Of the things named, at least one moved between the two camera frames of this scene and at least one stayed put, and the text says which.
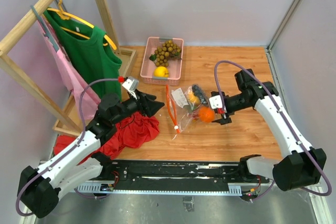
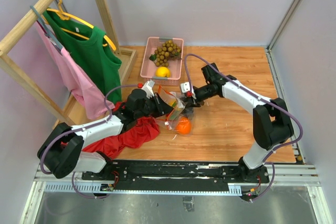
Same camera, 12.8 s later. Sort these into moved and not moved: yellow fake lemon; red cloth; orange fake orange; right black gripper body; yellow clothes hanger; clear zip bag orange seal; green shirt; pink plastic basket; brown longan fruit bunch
Moved: orange fake orange; clear zip bag orange seal; right black gripper body
Not moved: yellow clothes hanger; yellow fake lemon; red cloth; brown longan fruit bunch; green shirt; pink plastic basket
